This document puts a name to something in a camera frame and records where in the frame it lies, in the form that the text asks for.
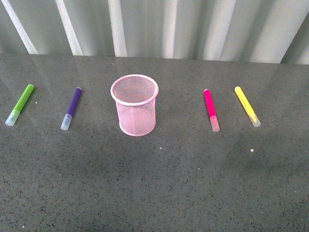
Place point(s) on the white pleated curtain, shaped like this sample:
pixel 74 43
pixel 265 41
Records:
pixel 271 31

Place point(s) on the pink mesh pen cup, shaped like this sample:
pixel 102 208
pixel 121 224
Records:
pixel 135 96

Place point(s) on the yellow marker pen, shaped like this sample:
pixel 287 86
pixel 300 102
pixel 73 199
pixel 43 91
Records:
pixel 247 107

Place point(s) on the purple marker pen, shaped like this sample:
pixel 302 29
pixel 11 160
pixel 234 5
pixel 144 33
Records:
pixel 71 109

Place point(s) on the green marker pen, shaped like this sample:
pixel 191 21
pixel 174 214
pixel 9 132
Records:
pixel 13 116

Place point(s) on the pink marker pen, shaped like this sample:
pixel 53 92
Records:
pixel 211 110

